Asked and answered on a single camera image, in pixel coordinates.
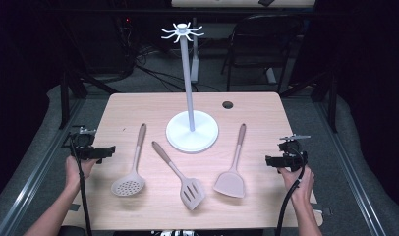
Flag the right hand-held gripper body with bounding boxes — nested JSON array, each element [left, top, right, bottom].
[[278, 133, 312, 173]]

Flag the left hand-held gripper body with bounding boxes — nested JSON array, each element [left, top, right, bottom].
[[61, 125, 99, 162]]

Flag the beige perforated skimmer spoon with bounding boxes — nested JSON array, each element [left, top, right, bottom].
[[110, 122, 147, 198]]

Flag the beige slotted spatula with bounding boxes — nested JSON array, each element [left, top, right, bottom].
[[150, 141, 206, 211]]

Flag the white utensil rack stand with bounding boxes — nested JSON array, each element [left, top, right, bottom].
[[160, 21, 220, 154]]

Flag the person's right hand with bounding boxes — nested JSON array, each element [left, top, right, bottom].
[[276, 164, 316, 205]]

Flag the person's left hand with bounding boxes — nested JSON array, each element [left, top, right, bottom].
[[64, 155, 99, 193]]

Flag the black metal stand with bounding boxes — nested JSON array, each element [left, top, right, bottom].
[[57, 69, 121, 131], [278, 69, 340, 134]]

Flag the beige solid spatula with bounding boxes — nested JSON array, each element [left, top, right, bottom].
[[212, 122, 247, 199]]

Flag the black chair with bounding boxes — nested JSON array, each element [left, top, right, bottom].
[[220, 14, 304, 95]]

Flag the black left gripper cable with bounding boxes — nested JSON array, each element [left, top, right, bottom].
[[68, 139, 93, 236]]

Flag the aluminium floor rail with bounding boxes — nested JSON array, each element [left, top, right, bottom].
[[313, 97, 389, 236], [0, 97, 87, 236]]

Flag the tangle of black floor cables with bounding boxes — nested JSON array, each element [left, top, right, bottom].
[[116, 18, 222, 93]]

